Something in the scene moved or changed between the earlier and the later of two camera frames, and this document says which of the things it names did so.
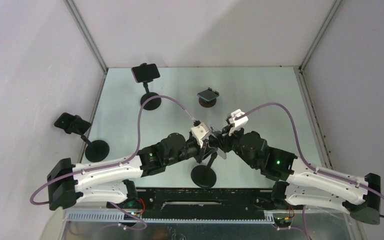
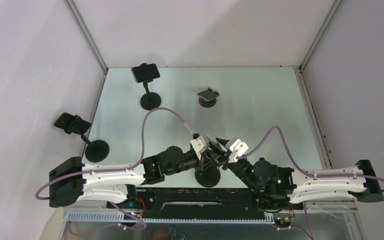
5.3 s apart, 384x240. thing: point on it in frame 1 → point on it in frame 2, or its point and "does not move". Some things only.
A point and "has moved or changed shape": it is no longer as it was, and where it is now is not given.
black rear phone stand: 152,104 does not move
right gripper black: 225,130 → 224,162
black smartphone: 208,95 does not move
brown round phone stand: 205,103 does not move
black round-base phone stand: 204,176 has moved or changed shape
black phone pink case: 146,72 does not move
